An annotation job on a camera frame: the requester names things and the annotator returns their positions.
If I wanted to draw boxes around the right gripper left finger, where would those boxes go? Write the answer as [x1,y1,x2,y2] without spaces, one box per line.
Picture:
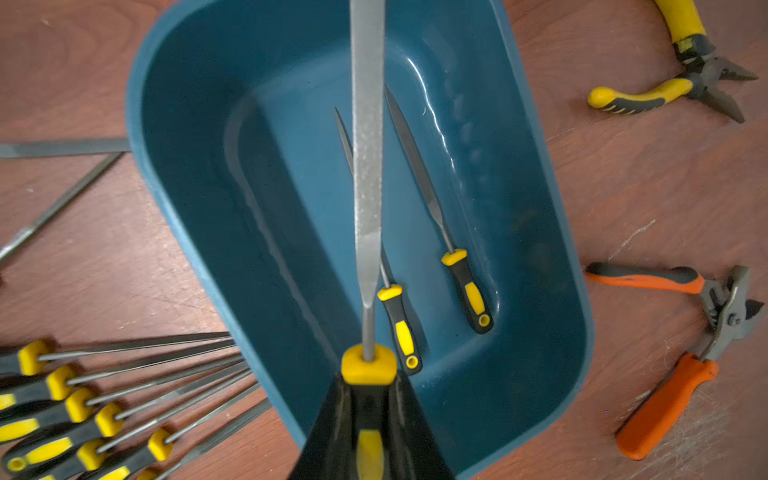
[288,373,356,480]

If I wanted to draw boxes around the yellow handled pliers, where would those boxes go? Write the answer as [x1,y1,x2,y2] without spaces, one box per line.
[586,0,760,125]

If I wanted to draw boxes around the orange handled pliers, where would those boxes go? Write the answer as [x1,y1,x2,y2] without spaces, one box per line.
[585,262,767,461]

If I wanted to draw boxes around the teal plastic storage box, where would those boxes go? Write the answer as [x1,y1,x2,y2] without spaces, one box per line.
[127,1,593,479]

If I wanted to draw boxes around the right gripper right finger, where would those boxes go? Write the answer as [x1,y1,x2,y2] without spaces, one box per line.
[386,374,455,479]

